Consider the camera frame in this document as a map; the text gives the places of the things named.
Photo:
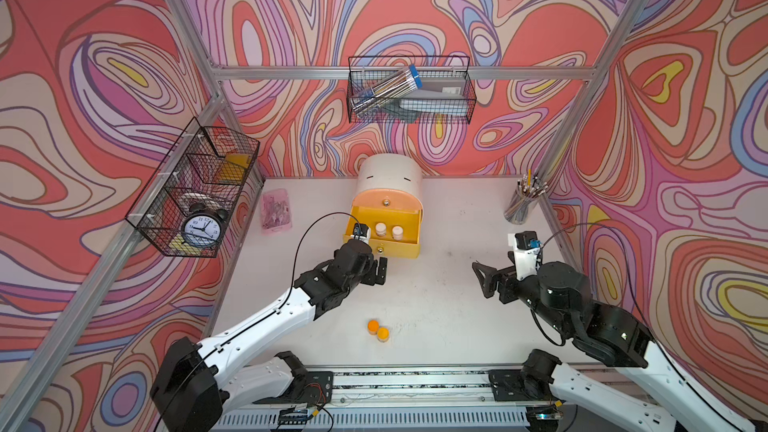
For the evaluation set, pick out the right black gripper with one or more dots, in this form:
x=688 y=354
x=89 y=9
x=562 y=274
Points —
x=506 y=277

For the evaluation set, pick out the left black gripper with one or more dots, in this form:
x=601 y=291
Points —
x=372 y=276

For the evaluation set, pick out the orange paint can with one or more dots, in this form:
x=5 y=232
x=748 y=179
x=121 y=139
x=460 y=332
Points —
x=373 y=327

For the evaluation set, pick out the round white drawer cabinet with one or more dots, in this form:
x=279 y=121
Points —
x=388 y=190

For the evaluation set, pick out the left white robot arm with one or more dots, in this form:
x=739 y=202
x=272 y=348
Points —
x=200 y=381

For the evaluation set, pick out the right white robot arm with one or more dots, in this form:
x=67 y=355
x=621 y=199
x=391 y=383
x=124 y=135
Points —
x=560 y=296

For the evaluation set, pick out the clear pencil cup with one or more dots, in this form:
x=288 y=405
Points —
x=528 y=189

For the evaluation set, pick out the pink plastic box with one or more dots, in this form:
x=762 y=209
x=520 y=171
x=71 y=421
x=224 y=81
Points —
x=275 y=211

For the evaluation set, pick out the yellow object in basket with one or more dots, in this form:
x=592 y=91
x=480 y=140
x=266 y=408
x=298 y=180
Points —
x=233 y=169

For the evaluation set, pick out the black alarm clock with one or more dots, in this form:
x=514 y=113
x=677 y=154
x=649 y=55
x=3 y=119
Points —
x=204 y=227

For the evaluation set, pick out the grey white box in basket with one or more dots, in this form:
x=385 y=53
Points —
x=445 y=101

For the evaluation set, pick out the clear tube of pencils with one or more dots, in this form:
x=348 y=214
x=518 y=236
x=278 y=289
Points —
x=373 y=98

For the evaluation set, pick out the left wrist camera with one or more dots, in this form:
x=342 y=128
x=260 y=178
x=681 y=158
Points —
x=361 y=232

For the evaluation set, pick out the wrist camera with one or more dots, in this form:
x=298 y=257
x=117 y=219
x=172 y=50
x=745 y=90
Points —
x=525 y=253
x=361 y=232

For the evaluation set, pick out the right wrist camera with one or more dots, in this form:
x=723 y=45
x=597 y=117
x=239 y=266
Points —
x=525 y=253

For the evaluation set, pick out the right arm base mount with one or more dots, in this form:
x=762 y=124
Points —
x=532 y=382

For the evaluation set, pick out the aluminium rail base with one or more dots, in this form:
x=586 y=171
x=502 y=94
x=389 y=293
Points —
x=423 y=388

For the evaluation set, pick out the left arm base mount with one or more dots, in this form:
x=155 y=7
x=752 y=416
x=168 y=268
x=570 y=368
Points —
x=305 y=386

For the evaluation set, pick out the black wire basket back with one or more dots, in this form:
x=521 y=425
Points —
x=436 y=71

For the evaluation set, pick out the black wire basket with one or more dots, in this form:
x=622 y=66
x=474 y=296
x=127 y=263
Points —
x=436 y=71
x=187 y=176

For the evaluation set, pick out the black wire basket left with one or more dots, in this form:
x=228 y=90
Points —
x=187 y=176

